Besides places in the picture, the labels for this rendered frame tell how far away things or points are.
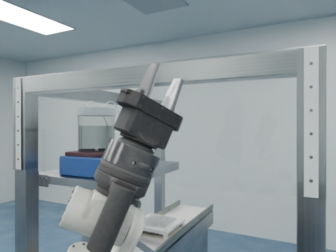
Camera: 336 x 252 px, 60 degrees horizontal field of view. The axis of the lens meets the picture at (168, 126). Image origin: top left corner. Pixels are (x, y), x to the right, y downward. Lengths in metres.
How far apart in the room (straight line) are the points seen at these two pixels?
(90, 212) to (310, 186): 0.49
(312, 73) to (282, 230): 3.75
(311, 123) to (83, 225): 0.52
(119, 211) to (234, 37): 4.14
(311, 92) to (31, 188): 0.99
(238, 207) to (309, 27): 2.59
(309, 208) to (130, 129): 0.48
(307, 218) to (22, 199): 0.95
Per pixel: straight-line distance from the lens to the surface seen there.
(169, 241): 1.62
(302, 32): 4.31
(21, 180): 1.22
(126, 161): 0.44
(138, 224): 0.47
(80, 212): 0.46
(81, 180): 1.09
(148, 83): 0.47
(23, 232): 1.26
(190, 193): 4.61
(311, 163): 0.73
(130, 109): 0.45
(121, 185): 0.43
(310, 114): 0.73
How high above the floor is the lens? 1.54
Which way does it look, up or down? level
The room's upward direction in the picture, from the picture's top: straight up
